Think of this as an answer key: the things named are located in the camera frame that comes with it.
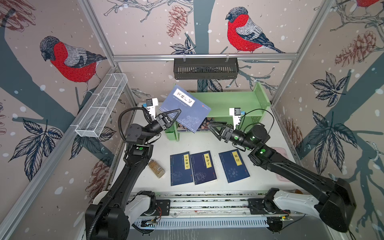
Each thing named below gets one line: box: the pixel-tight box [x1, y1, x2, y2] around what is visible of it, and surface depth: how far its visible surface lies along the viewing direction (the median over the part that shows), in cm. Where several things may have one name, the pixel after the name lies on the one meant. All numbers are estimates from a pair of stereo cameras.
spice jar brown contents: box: [148, 159, 166, 179], surface depth 84 cm
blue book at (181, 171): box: [170, 151, 194, 187], surface depth 87 cm
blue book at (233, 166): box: [218, 149, 251, 184], surface depth 88 cm
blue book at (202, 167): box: [190, 150, 217, 185], surface depth 87 cm
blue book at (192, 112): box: [159, 84, 212, 134], surface depth 63 cm
